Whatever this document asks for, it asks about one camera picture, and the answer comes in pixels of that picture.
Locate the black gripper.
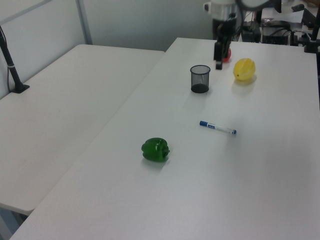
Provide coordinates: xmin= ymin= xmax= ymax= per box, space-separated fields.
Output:
xmin=213 ymin=19 xmax=237 ymax=71

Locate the blue white marker pen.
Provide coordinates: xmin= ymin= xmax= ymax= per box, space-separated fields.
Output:
xmin=199 ymin=120 xmax=239 ymax=136

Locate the black mesh pen cup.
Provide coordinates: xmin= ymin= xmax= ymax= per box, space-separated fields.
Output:
xmin=189 ymin=64 xmax=211 ymax=94

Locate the red apple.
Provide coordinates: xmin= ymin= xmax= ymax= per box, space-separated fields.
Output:
xmin=222 ymin=47 xmax=233 ymax=64

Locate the yellow striped melon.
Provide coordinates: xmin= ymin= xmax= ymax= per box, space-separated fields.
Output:
xmin=233 ymin=57 xmax=257 ymax=82

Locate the black electronics box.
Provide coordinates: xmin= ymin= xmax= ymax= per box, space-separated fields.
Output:
xmin=241 ymin=21 xmax=261 ymax=43

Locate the black desk equipment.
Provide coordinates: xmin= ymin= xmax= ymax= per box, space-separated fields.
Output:
xmin=261 ymin=20 xmax=293 ymax=46

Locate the black clamp stand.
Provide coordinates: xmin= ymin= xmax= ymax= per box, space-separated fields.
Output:
xmin=303 ymin=21 xmax=320 ymax=54

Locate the green bell pepper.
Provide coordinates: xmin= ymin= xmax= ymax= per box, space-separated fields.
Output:
xmin=141 ymin=136 xmax=171 ymax=163

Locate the white side table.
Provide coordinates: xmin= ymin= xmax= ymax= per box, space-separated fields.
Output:
xmin=0 ymin=44 xmax=166 ymax=215

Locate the black pole with base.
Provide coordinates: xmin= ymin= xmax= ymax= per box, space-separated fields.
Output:
xmin=0 ymin=24 xmax=31 ymax=94

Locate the grey partition post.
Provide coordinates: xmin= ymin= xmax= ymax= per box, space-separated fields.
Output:
xmin=75 ymin=0 xmax=93 ymax=46

